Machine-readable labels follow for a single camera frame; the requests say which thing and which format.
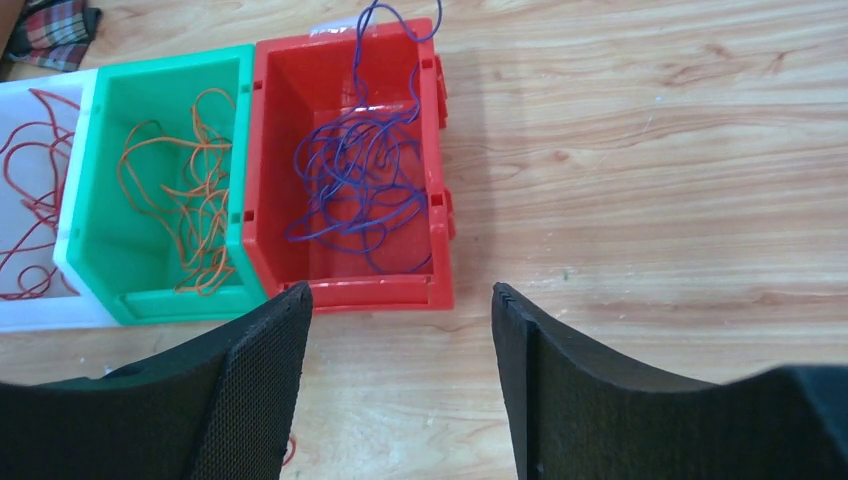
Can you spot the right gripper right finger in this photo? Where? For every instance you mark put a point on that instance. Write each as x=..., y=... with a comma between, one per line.
x=578, y=409

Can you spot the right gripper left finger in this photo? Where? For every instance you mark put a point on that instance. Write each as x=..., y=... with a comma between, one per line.
x=219, y=406

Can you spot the green plastic bin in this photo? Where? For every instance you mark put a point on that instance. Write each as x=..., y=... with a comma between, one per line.
x=156, y=223

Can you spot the red plastic bin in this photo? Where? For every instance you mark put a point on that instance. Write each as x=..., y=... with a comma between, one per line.
x=345, y=188

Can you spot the white plastic bin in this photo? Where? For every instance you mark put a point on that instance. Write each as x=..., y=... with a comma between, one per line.
x=44, y=123

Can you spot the plaid cloth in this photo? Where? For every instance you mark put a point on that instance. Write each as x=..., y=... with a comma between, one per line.
x=54, y=34

